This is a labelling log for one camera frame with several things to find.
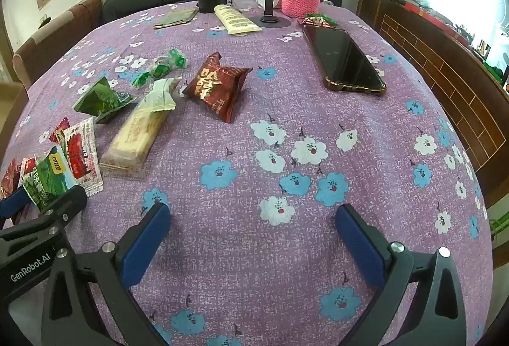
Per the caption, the grey green flat pouch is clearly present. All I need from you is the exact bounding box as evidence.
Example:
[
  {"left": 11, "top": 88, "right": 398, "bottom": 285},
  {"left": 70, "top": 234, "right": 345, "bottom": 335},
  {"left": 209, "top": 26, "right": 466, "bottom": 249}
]
[{"left": 153, "top": 8, "right": 199, "bottom": 30}]

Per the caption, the red white small packet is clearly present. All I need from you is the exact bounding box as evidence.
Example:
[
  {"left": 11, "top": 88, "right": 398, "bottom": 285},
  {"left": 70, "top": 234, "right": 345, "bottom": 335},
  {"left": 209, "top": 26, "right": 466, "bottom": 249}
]
[{"left": 18, "top": 157, "right": 37, "bottom": 183}]

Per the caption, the green packet with yellow label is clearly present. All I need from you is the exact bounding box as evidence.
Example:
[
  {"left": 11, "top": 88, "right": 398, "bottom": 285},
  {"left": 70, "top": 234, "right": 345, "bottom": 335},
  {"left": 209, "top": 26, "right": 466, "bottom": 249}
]
[{"left": 22, "top": 145, "right": 79, "bottom": 211}]

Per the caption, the cardboard box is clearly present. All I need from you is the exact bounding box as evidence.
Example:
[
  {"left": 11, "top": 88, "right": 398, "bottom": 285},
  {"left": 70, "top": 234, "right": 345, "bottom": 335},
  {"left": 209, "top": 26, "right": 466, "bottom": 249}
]
[{"left": 0, "top": 81, "right": 29, "bottom": 156}]

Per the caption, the purple floral tablecloth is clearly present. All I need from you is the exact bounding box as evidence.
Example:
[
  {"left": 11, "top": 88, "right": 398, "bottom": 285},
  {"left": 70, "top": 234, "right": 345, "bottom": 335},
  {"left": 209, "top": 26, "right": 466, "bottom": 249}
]
[{"left": 0, "top": 0, "right": 494, "bottom": 346}]

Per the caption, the black smartphone in brown case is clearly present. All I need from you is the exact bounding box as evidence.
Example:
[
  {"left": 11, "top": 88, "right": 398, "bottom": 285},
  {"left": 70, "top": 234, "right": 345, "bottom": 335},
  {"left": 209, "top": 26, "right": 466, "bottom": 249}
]
[{"left": 303, "top": 25, "right": 387, "bottom": 96}]

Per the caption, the red and white sachet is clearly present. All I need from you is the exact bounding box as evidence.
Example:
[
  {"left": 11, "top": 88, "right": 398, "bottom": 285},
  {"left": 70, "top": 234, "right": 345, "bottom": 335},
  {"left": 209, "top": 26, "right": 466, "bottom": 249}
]
[{"left": 64, "top": 117, "right": 105, "bottom": 196}]

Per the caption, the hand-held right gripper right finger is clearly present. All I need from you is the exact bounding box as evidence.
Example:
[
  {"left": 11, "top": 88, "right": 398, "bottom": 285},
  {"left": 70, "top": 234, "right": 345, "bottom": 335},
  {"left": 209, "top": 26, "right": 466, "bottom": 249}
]
[{"left": 335, "top": 204, "right": 468, "bottom": 346}]

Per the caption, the green triangular snack packet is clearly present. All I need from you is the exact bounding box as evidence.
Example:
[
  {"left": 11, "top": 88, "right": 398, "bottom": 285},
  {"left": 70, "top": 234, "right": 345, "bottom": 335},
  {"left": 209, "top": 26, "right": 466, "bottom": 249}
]
[{"left": 72, "top": 76, "right": 136, "bottom": 124}]

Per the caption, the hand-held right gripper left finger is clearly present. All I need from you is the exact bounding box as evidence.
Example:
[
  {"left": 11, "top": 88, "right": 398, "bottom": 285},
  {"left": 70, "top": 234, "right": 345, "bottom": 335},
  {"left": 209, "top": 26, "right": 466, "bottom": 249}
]
[{"left": 42, "top": 202, "right": 172, "bottom": 346}]

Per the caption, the dark red small packet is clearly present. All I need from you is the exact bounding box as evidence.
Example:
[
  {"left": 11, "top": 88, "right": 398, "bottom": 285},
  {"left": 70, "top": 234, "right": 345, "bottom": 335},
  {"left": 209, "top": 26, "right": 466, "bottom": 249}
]
[{"left": 0, "top": 160, "right": 20, "bottom": 199}]

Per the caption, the cream squeeze tube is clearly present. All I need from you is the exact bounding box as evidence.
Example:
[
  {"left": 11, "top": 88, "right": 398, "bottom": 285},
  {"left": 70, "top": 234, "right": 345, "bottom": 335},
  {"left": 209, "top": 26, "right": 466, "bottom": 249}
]
[{"left": 214, "top": 4, "right": 262, "bottom": 34}]

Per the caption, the small red sachet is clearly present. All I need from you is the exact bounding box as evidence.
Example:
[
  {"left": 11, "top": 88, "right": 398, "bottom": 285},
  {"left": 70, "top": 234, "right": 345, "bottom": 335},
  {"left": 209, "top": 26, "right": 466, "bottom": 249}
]
[{"left": 48, "top": 118, "right": 71, "bottom": 144}]

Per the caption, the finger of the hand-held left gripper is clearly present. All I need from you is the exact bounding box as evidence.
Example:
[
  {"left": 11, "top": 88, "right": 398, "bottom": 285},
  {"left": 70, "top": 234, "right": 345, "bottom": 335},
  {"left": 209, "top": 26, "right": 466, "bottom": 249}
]
[
  {"left": 0, "top": 184, "right": 87, "bottom": 247},
  {"left": 0, "top": 187, "right": 32, "bottom": 227}
]

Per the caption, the green clear wrapped candy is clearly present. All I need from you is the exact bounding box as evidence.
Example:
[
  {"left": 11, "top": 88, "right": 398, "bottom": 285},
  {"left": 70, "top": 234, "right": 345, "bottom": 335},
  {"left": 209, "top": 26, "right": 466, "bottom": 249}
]
[{"left": 130, "top": 49, "right": 188, "bottom": 89}]

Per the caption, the clear wafer biscuit packet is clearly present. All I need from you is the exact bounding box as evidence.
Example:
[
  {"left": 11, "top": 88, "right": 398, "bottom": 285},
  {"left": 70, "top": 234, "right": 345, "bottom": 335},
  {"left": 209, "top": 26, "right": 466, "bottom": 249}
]
[{"left": 99, "top": 104, "right": 171, "bottom": 175}]

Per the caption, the brown chair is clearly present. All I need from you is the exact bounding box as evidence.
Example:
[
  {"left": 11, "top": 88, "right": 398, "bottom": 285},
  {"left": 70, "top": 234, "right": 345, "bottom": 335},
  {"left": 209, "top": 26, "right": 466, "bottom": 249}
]
[{"left": 12, "top": 0, "right": 104, "bottom": 92}]

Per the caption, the dark red snack packet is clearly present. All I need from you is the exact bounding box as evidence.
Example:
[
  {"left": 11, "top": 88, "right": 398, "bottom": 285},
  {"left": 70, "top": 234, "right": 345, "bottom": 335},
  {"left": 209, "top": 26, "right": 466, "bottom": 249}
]
[{"left": 182, "top": 52, "right": 254, "bottom": 124}]

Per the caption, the green candy wrapper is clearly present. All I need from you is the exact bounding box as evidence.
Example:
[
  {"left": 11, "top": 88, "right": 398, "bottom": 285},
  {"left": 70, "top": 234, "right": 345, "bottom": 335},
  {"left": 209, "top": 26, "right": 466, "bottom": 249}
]
[{"left": 306, "top": 13, "right": 338, "bottom": 27}]

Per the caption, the dark wooden cabinet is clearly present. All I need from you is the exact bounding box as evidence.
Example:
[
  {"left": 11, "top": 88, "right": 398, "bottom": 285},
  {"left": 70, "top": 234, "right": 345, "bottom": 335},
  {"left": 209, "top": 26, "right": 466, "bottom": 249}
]
[{"left": 358, "top": 0, "right": 509, "bottom": 211}]

